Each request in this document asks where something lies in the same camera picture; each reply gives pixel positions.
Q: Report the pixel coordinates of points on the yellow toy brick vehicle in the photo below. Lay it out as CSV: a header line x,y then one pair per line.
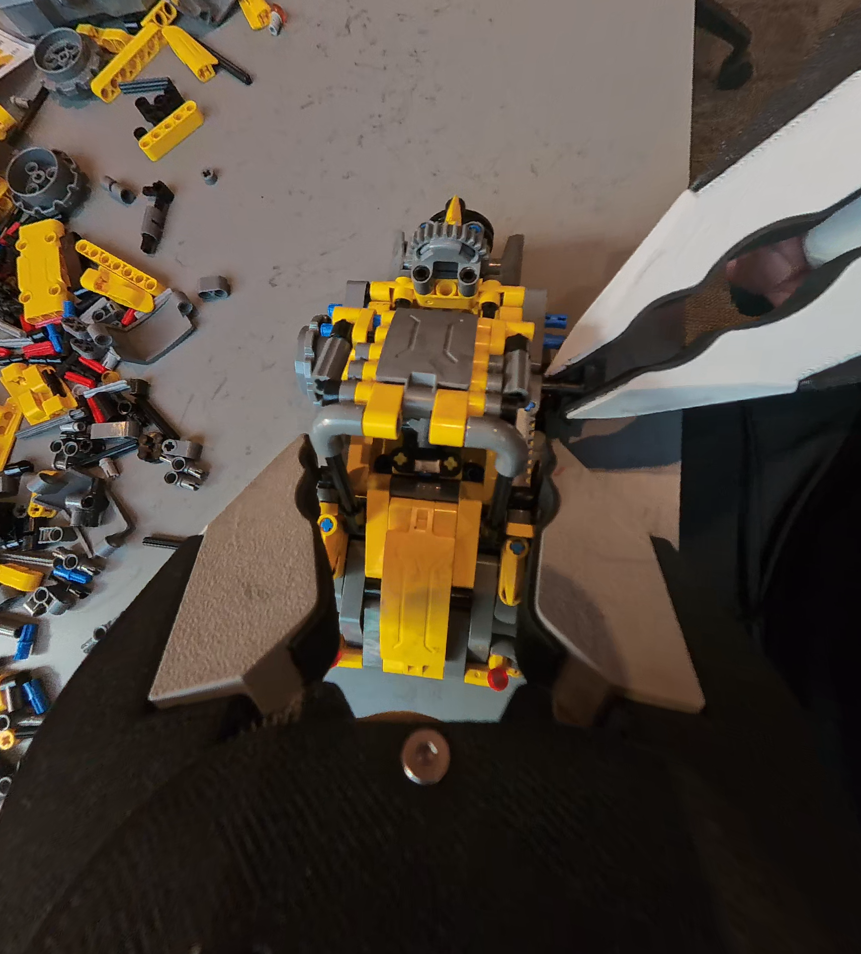
x,y
423,559

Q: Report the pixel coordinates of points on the dark grey gear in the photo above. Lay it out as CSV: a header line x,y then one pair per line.
x,y
449,250

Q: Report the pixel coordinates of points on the person's right hand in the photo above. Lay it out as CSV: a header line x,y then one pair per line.
x,y
770,276

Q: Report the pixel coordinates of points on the yellow brick with grey end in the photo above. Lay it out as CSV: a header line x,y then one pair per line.
x,y
259,15

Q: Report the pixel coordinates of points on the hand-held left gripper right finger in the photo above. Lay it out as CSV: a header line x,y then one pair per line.
x,y
609,596

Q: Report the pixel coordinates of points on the pile of loose brick pieces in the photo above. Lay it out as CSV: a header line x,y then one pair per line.
x,y
43,387

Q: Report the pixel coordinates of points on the small grey wheel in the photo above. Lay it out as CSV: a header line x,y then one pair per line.
x,y
63,63

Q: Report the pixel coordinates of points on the black office chair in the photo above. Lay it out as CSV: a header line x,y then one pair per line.
x,y
729,37

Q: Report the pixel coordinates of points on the grey ridged rod brick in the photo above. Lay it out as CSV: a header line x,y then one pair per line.
x,y
163,541

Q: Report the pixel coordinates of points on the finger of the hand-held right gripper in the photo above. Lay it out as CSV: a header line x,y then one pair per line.
x,y
773,358
736,201

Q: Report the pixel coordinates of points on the short yellow beam brick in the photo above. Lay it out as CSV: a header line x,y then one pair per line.
x,y
169,130

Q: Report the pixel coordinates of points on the grey toothed rack piece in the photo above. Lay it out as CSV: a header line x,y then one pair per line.
x,y
533,447

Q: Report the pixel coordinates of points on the dark grey toothed wheel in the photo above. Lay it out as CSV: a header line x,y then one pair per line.
x,y
46,182

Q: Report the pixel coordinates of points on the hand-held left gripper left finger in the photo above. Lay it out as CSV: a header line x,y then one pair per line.
x,y
244,596

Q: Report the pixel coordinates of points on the black axle brick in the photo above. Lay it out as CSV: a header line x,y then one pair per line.
x,y
147,86

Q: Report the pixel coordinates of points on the thin black rod brick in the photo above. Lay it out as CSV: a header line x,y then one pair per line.
x,y
231,69

